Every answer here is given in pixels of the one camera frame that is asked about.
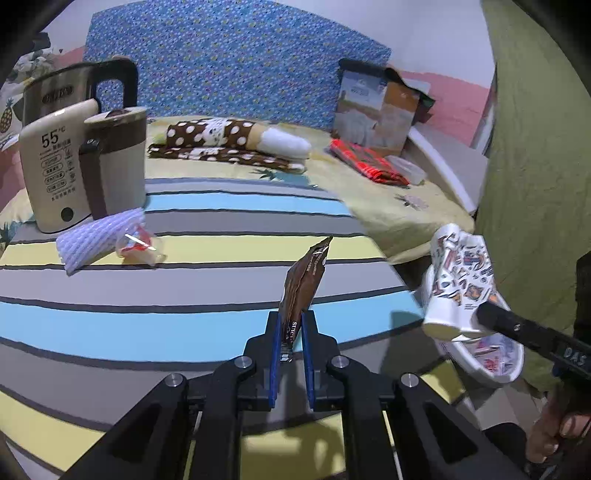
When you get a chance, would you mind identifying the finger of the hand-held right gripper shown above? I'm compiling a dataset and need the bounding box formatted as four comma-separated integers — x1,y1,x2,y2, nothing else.
475,300,561,358

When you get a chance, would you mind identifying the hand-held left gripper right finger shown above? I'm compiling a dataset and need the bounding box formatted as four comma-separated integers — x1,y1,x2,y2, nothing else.
301,309,532,480

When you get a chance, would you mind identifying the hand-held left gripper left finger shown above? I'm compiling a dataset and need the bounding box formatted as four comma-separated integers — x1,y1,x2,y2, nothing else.
58,310,283,480

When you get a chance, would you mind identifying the white round trash bin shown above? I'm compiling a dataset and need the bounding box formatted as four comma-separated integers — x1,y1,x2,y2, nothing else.
418,265,527,387

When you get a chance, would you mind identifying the brown snack packet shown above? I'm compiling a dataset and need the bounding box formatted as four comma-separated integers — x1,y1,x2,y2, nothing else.
278,236,334,363

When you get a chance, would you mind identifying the printed paper cup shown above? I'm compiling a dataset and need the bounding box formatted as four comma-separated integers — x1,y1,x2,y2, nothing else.
422,223,502,341

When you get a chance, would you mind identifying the person's right hand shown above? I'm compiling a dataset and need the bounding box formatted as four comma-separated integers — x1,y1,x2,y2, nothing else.
526,383,591,464

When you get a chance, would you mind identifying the red white printed wrapper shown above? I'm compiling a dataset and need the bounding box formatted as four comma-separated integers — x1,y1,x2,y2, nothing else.
471,332,519,376

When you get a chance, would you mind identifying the striped cloth cover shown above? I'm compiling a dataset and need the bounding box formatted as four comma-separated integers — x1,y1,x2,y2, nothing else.
0,178,467,480

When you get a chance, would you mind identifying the yellow bed sheet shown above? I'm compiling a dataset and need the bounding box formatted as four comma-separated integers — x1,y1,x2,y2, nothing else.
0,115,476,264

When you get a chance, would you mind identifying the white foam board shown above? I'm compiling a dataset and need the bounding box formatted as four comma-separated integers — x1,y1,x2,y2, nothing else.
409,124,490,217

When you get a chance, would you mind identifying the green curtain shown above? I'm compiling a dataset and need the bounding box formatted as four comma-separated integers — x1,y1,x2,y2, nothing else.
473,0,591,398

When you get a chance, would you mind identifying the clear plastic wrapper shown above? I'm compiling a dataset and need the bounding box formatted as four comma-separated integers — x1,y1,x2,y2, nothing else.
115,224,167,267

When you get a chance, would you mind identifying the white plastic container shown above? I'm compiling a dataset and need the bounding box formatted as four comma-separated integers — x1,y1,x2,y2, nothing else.
385,154,428,185

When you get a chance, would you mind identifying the red plaid cloth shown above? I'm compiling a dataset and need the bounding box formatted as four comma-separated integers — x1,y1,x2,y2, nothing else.
329,138,411,188

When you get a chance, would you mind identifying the white foam net sleeve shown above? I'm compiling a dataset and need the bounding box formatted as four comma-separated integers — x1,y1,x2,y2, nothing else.
55,208,146,277

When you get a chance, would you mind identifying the brown polka dot blanket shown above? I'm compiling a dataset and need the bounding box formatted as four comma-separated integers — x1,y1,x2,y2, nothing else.
148,117,312,174

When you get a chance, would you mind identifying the printed cardboard box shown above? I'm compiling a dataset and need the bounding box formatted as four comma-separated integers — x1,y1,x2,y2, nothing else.
332,69,422,158

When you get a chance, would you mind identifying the beige electric kettle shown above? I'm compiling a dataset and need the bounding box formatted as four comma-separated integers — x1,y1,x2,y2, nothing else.
18,98,148,234

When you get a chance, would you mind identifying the blue floral mattress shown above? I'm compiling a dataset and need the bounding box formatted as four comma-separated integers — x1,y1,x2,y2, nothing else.
84,0,392,132

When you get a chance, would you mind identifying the steel electric kettle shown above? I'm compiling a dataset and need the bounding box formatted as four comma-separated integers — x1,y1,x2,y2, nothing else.
22,58,139,127

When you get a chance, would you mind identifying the pineapple print cloth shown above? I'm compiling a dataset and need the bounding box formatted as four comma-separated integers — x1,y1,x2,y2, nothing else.
0,44,51,148

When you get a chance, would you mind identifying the white wooden frame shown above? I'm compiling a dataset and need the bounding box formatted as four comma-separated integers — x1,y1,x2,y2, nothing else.
480,65,500,158

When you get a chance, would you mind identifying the pink wall panel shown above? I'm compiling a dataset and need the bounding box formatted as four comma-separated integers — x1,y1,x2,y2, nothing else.
399,69,492,148

